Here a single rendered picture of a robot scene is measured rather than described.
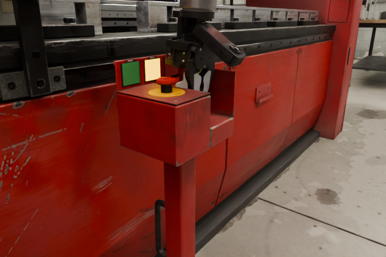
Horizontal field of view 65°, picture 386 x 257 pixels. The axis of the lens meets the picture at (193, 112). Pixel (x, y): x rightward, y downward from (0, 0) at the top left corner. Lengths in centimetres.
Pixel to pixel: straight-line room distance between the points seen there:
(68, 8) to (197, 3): 36
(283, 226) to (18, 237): 113
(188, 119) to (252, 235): 99
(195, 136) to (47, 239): 43
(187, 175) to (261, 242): 81
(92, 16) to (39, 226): 53
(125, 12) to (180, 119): 80
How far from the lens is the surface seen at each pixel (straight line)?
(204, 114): 58
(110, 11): 122
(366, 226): 169
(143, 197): 95
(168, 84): 57
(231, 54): 58
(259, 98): 143
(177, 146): 54
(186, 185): 69
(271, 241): 145
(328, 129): 262
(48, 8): 82
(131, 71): 63
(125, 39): 78
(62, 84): 70
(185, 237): 77
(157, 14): 103
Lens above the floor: 92
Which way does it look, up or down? 17 degrees down
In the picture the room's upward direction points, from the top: straight up
